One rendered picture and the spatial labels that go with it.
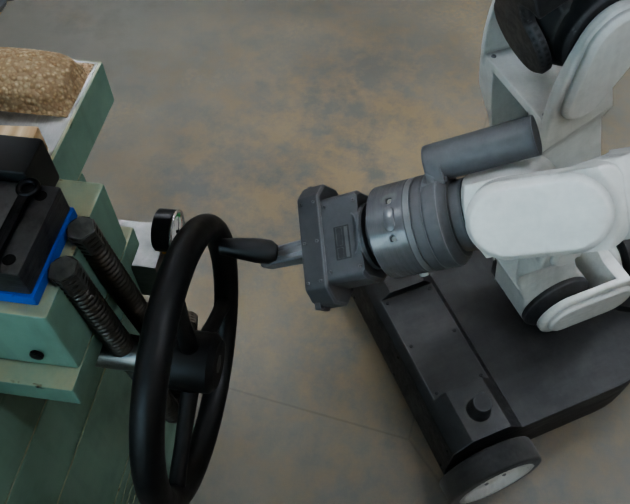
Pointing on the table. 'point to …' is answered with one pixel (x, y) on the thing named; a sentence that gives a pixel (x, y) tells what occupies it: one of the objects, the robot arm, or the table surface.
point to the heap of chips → (29, 81)
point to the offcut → (19, 131)
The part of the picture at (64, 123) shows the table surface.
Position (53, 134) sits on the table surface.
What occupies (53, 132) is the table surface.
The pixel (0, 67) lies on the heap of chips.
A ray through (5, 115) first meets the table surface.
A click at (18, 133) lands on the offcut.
